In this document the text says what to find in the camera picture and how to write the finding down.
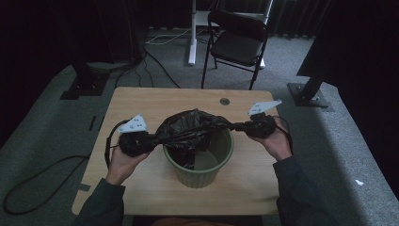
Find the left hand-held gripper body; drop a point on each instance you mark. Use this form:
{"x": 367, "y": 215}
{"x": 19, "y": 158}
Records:
{"x": 135, "y": 141}

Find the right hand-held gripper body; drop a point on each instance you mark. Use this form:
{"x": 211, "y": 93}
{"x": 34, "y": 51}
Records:
{"x": 262, "y": 125}

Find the black trash bag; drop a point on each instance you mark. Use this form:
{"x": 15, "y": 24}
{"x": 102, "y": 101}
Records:
{"x": 191, "y": 128}

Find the green ribbed trash can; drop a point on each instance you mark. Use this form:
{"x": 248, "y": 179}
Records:
{"x": 204, "y": 169}

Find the person's right hand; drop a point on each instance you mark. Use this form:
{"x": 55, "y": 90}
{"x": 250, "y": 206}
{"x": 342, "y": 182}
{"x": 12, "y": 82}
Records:
{"x": 276, "y": 144}

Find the person's left hand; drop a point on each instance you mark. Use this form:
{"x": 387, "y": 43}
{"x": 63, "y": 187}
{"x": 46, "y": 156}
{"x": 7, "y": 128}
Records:
{"x": 124, "y": 164}

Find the round table grommet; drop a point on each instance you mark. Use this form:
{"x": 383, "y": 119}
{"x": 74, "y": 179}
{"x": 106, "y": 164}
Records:
{"x": 224, "y": 101}

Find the black metal stand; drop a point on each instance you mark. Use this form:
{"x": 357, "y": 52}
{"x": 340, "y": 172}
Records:
{"x": 86, "y": 86}
{"x": 309, "y": 92}

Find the grey tape piece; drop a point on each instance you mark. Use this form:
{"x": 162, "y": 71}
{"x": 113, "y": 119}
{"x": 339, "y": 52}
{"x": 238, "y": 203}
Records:
{"x": 83, "y": 187}

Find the black folding chair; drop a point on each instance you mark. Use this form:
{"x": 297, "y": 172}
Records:
{"x": 240, "y": 44}

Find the round stand base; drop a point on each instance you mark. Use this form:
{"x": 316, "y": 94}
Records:
{"x": 106, "y": 65}

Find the white paper scrap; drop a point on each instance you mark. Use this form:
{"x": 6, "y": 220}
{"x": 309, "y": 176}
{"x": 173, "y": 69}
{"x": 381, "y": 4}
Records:
{"x": 359, "y": 182}

